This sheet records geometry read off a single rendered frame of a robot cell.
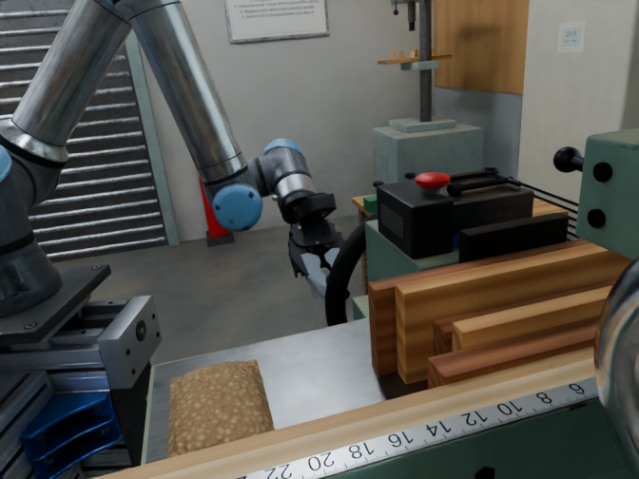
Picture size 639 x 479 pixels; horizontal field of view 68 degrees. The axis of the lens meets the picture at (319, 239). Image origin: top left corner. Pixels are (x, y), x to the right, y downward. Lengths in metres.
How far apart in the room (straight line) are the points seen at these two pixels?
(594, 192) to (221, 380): 0.28
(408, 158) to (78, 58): 1.91
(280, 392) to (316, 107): 3.03
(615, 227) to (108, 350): 0.66
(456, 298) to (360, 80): 3.10
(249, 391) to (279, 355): 0.06
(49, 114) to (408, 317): 0.70
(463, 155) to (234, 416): 2.40
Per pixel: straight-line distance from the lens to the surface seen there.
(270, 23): 3.27
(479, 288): 0.35
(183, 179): 3.33
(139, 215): 3.38
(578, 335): 0.36
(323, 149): 3.38
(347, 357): 0.40
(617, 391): 0.21
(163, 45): 0.72
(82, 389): 0.84
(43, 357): 0.83
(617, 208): 0.34
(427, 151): 2.56
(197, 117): 0.72
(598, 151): 0.34
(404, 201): 0.41
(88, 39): 0.87
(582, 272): 0.41
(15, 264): 0.82
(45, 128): 0.90
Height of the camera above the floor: 1.13
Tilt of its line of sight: 21 degrees down
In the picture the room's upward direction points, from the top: 5 degrees counter-clockwise
